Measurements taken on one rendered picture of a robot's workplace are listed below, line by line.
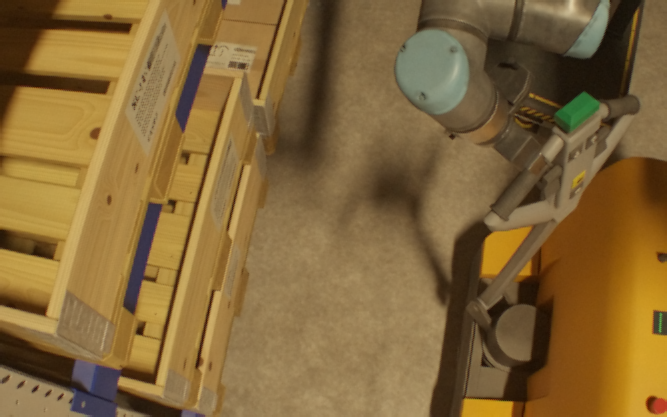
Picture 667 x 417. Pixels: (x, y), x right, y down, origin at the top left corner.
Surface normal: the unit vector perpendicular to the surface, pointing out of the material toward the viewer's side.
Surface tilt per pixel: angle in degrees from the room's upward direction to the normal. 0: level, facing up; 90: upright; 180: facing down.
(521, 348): 0
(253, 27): 0
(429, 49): 36
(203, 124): 0
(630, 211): 45
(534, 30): 75
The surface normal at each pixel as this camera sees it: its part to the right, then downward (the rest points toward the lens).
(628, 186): -0.70, -0.38
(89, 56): -0.01, -0.37
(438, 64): -0.56, -0.13
